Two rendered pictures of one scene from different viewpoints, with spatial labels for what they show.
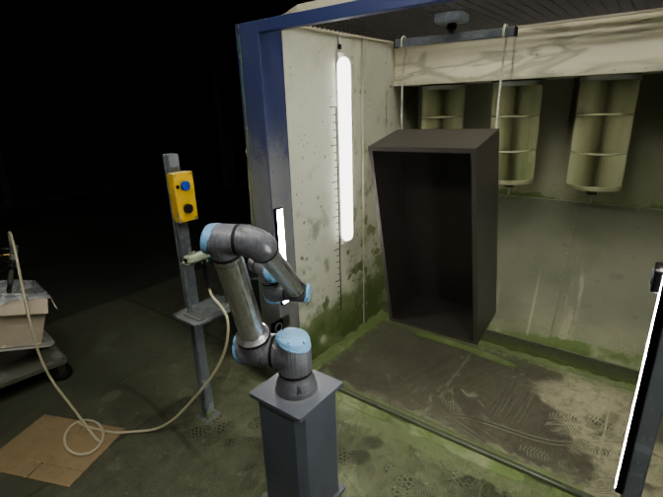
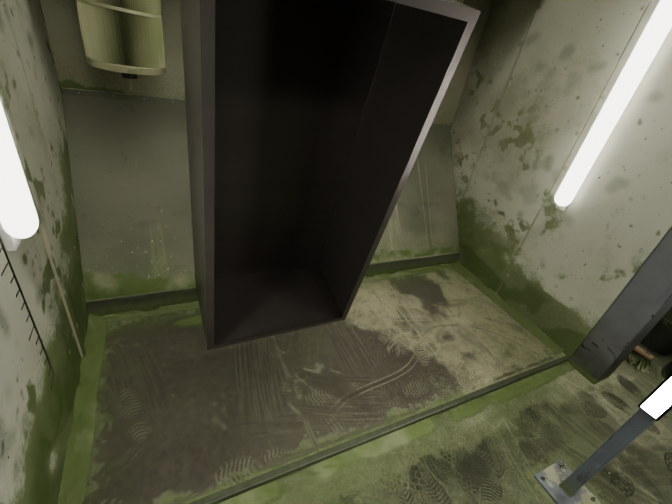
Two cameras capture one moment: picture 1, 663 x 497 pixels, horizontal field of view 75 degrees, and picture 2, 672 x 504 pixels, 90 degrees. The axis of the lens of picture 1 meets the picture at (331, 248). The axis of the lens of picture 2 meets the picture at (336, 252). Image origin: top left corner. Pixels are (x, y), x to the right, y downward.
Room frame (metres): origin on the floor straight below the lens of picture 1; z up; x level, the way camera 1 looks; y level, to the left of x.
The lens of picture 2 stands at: (1.92, 0.28, 1.52)
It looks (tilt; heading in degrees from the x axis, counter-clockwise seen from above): 31 degrees down; 291
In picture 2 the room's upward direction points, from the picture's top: 11 degrees clockwise
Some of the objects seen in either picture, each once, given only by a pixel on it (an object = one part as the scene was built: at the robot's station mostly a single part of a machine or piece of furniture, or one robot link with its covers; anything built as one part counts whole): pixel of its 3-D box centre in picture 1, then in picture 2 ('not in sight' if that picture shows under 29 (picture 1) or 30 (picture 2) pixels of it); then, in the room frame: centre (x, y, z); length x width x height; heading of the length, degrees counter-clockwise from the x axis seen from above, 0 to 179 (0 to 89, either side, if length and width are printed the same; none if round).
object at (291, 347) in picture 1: (292, 351); not in sight; (1.66, 0.19, 0.83); 0.17 x 0.15 x 0.18; 75
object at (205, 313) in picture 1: (206, 282); not in sight; (2.19, 0.69, 0.95); 0.26 x 0.15 x 0.32; 142
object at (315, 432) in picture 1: (300, 444); not in sight; (1.66, 0.18, 0.32); 0.31 x 0.31 x 0.64; 52
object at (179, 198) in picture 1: (183, 196); not in sight; (2.25, 0.77, 1.42); 0.12 x 0.06 x 0.26; 142
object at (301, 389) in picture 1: (295, 378); not in sight; (1.66, 0.18, 0.69); 0.19 x 0.19 x 0.10
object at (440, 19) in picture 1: (452, 18); not in sight; (2.52, -0.67, 2.27); 0.14 x 0.14 x 0.05; 52
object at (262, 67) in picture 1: (273, 225); not in sight; (2.64, 0.36, 1.14); 0.18 x 0.18 x 2.29; 52
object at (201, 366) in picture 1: (190, 298); not in sight; (2.28, 0.82, 0.82); 0.06 x 0.06 x 1.64; 52
